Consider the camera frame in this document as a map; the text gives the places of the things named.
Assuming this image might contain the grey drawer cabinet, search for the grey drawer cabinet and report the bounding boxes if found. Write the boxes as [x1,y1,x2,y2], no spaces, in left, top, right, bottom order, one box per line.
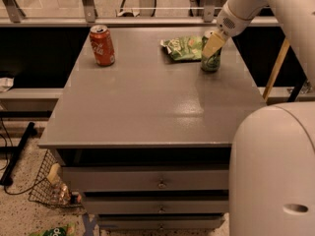
[39,28,264,218]

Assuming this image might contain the grey drawer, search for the grey drawer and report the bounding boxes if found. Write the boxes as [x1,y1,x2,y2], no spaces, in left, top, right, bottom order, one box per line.
[83,196,229,214]
[96,215,224,230]
[62,166,228,192]

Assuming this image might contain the green jalapeno chip bag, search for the green jalapeno chip bag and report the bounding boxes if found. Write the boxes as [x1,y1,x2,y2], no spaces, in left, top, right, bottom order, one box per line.
[160,35,203,61]

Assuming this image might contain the green soda can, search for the green soda can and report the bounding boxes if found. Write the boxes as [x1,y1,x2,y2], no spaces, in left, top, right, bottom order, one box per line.
[201,30,221,73]

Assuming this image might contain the plastic bottle in basket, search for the plastic bottle in basket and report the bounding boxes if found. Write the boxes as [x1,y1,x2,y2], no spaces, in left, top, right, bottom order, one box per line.
[51,182,71,205]

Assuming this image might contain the white crumpled paper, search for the white crumpled paper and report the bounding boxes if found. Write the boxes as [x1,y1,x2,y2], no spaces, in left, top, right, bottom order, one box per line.
[0,78,14,92]

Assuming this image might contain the yellow wooden ladder frame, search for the yellow wooden ladder frame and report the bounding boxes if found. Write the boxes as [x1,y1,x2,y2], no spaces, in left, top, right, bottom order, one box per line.
[263,38,289,101]

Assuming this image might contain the green snack bag on floor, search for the green snack bag on floor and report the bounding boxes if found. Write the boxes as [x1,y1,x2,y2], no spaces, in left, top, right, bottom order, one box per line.
[29,223,76,236]

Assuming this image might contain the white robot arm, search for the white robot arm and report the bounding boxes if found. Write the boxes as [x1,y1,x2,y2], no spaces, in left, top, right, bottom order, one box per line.
[203,0,315,236]

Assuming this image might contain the bottom grey drawer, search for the bottom grey drawer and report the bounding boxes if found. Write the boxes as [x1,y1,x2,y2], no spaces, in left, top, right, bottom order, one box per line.
[96,215,224,230]

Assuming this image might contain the black floor stand bar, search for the black floor stand bar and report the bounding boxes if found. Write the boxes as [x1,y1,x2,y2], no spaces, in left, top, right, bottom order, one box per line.
[0,122,37,187]

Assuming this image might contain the top grey drawer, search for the top grey drawer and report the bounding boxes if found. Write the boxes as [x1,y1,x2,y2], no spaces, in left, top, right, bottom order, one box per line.
[62,166,228,192]

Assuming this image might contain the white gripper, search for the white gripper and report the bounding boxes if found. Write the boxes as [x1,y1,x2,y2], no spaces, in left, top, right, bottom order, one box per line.
[202,0,263,58]

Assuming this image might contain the black cable on floor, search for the black cable on floor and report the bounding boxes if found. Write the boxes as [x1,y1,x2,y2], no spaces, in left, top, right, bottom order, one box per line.
[0,116,50,196]

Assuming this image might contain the middle grey drawer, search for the middle grey drawer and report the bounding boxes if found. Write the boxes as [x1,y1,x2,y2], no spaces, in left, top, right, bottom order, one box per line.
[83,196,229,214]

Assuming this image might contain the wire mesh basket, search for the wire mesh basket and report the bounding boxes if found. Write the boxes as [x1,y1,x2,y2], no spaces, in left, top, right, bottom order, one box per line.
[29,150,82,208]

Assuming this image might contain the orange soda can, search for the orange soda can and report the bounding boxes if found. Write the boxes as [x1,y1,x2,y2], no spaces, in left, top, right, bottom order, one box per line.
[90,25,115,66]

